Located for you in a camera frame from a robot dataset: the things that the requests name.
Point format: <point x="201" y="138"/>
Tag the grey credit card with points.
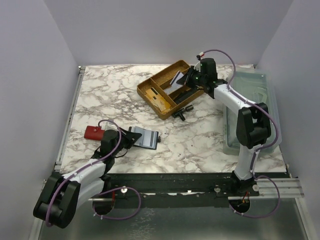
<point x="177" y="76"/>

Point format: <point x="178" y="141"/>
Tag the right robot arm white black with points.
<point x="253" y="126"/>

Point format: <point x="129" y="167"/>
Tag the grey cards in tray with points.
<point x="173" y="88"/>

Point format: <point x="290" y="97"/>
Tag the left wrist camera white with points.
<point x="110" y="126"/>

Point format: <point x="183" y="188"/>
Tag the brown woven organizer tray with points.
<point x="160" y="82"/>

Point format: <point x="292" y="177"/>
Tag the black T-shaped pipe fitting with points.
<point x="180" y="113"/>

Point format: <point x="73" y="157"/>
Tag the black cards in tray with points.
<point x="187" y="97"/>

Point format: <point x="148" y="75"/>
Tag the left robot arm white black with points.
<point x="60" y="212"/>

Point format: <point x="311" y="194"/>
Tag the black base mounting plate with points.
<point x="132" y="200"/>

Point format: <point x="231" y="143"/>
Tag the red leather card holder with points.
<point x="94" y="133"/>

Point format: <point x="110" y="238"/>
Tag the yellow cards in tray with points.
<point x="158" y="100"/>

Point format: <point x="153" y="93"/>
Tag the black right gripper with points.
<point x="192" y="76"/>

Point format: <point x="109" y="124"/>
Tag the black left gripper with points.
<point x="126" y="139"/>

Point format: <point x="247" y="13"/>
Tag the black leather card holder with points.
<point x="149" y="139"/>

